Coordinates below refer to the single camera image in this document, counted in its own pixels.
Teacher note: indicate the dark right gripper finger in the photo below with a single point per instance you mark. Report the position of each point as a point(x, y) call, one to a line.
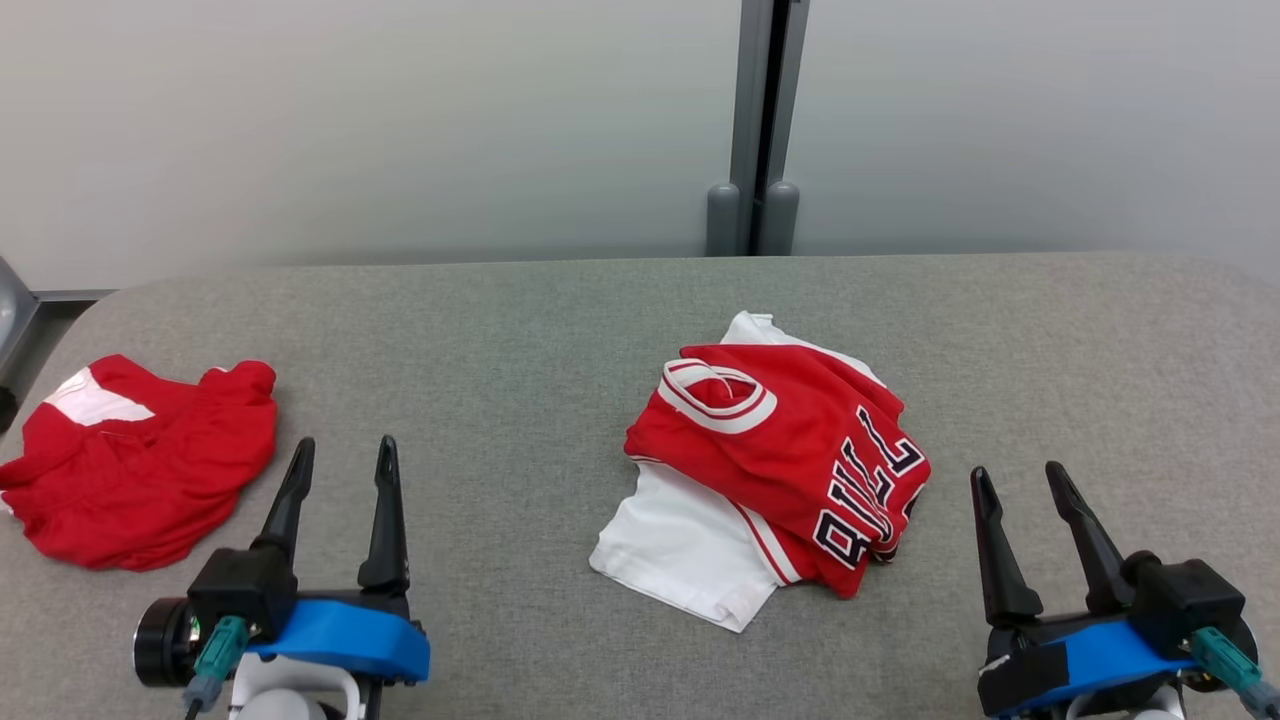
point(1085, 530)
point(995, 550)

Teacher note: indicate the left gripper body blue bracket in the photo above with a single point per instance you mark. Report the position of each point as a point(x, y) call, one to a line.
point(340, 635)

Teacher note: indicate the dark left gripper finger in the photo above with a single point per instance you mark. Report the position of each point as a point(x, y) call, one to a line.
point(386, 520)
point(290, 500)

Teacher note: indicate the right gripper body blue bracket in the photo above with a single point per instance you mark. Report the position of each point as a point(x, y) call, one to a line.
point(1110, 650)

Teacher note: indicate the red shorts with white stripe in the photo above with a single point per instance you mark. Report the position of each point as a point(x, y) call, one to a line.
point(150, 470)

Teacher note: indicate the red and white Bulls jersey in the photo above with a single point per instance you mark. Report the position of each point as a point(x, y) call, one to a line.
point(780, 440)

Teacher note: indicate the grey fabric padded bench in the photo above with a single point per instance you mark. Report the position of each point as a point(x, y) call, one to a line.
point(500, 350)

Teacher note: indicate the black caster wheel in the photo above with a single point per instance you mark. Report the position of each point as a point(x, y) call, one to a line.
point(6, 410)

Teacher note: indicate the grey metal stand leg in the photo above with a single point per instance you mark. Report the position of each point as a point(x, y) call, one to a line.
point(12, 310)

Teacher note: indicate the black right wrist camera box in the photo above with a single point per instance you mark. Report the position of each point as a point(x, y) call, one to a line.
point(1185, 600)

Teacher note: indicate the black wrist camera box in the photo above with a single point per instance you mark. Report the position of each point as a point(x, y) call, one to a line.
point(240, 590)
point(1185, 600)

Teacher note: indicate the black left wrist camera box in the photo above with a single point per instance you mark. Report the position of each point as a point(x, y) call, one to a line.
point(240, 590)

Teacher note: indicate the grey rounded post foot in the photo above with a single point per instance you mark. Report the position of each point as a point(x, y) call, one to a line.
point(782, 220)
point(723, 220)

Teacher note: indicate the grey partition post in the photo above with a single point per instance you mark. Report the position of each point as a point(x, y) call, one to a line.
point(765, 90)

